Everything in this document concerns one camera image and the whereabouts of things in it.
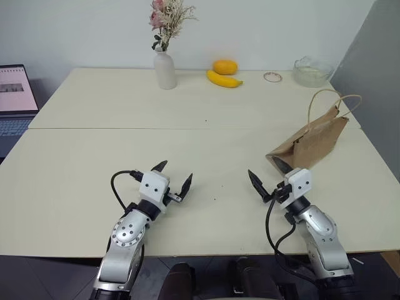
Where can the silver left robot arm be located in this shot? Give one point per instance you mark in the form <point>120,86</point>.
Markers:
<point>128,231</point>

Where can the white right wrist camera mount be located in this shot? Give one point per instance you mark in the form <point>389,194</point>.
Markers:
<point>298,182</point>

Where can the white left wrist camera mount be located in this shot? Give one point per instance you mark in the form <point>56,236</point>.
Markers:
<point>153,187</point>

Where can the yellow banana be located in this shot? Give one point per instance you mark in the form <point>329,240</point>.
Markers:
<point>223,80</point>

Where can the brown wooden board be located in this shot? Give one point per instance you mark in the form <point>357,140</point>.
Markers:
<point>392,261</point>

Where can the white ceramic vase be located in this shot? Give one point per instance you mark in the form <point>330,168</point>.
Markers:
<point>164,70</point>

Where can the orange round fruit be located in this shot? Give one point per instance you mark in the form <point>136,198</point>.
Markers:
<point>225,67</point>

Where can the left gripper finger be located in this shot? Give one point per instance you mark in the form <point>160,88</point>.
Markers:
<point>160,166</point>
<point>187,186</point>

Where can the brown paper bag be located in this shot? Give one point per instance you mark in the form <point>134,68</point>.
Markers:
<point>312,140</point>

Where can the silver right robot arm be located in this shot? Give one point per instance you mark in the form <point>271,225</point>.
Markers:
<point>322,228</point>

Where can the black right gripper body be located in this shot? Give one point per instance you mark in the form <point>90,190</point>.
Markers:
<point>279,193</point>

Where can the clear glass bowl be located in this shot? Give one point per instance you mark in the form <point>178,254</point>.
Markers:
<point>312,73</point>

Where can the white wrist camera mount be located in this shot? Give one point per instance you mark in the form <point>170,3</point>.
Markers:
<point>298,182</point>
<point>153,187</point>

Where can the open laptop computer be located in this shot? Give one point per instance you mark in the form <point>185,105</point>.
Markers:
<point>14,100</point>

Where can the dried pink flower bouquet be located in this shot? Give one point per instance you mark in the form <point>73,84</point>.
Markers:
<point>168,22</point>

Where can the dark rounded shape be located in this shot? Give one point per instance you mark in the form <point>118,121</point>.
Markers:
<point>179,281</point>
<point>250,278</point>

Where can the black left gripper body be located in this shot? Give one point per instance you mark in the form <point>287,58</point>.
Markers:
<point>173,197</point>

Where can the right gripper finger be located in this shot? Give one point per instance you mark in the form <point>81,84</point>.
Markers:
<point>257,183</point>
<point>283,166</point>

